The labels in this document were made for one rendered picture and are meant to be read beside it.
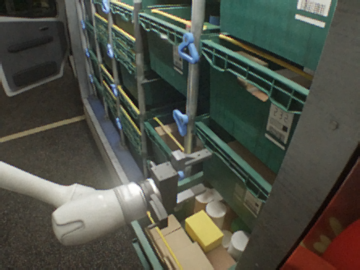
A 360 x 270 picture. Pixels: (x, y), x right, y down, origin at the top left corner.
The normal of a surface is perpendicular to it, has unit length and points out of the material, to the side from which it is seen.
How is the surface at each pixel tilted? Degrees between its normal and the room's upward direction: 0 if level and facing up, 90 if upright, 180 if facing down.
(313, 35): 91
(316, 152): 90
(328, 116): 90
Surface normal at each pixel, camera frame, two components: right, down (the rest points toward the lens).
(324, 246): -0.87, 0.28
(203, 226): 0.00, -0.78
